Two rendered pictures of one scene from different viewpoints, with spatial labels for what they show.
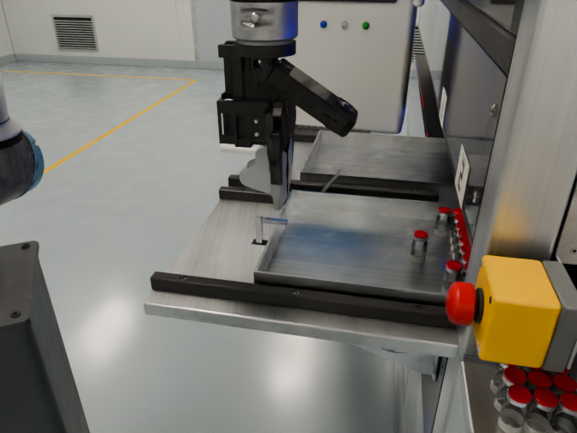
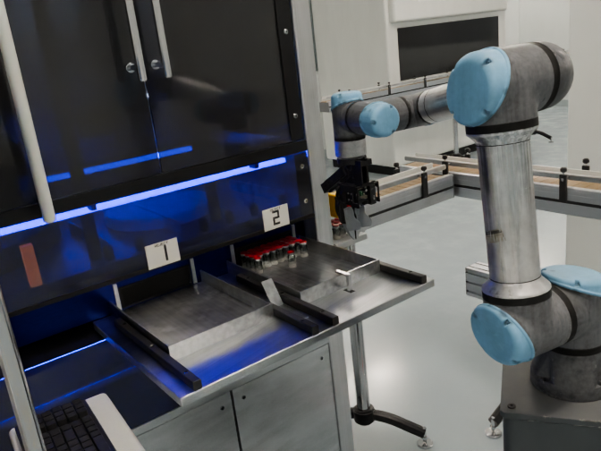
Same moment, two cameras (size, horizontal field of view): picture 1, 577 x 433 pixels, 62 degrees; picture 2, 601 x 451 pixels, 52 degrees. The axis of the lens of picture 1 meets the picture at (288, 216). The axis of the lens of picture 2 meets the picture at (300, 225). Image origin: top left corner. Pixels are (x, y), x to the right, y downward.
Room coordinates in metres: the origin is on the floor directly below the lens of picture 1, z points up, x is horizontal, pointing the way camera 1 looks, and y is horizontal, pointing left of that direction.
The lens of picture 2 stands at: (1.73, 0.91, 1.49)
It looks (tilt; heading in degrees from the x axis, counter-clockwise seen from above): 17 degrees down; 223
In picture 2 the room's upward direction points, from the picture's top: 7 degrees counter-clockwise
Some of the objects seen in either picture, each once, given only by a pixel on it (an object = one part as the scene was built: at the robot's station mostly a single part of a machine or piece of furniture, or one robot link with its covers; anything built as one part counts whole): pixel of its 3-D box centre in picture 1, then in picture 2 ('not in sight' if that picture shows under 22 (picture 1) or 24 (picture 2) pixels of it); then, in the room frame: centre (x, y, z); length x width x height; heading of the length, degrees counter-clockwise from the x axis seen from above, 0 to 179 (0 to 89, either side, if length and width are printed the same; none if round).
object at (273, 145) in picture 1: (276, 149); not in sight; (0.55, 0.01, 1.07); 0.05 x 0.02 x 0.09; 168
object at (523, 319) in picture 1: (519, 310); (338, 202); (0.35, -0.21, 1.00); 0.08 x 0.07 x 0.07; 78
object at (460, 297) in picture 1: (467, 304); not in sight; (0.36, -0.17, 0.99); 0.04 x 0.04 x 0.04; 78
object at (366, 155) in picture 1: (390, 161); (188, 309); (0.95, -0.22, 0.90); 0.34 x 0.26 x 0.04; 78
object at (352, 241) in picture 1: (385, 246); (300, 266); (0.62, -0.15, 0.90); 0.34 x 0.26 x 0.04; 78
